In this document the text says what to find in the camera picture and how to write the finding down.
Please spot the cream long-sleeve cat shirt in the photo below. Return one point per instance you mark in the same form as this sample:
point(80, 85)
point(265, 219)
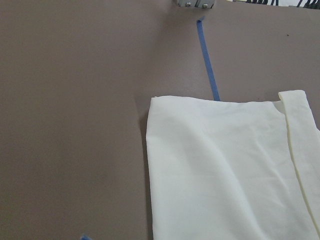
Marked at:
point(234, 171)

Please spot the aluminium frame post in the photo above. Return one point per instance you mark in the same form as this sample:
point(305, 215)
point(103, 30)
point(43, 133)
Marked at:
point(201, 4)

